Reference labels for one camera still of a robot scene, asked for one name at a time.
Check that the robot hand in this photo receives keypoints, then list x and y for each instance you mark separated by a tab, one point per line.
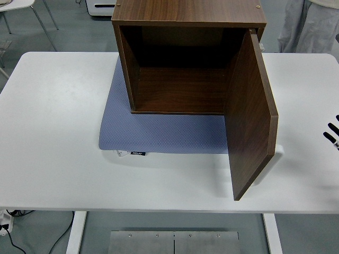
335	139

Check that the brown wooden cabinet door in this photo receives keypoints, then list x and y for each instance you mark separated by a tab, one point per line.
249	119

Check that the brown wooden cabinet body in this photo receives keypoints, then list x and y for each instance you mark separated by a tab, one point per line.
185	10

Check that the person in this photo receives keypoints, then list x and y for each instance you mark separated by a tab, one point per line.
310	29

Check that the white table leg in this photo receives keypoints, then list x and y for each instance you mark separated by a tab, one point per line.
272	235
75	232

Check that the blue-grey textured mat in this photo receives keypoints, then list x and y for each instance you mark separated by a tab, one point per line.
159	132

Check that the black mat label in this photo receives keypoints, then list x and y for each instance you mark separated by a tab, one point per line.
138	153

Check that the white mat tag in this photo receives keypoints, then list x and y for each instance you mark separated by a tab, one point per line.
120	153

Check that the white appliance with slot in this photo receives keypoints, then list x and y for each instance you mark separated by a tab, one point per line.
102	9

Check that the white power strip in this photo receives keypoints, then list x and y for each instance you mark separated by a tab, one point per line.
5	221

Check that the white chair with metal legs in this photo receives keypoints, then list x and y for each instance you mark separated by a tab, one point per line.
16	4

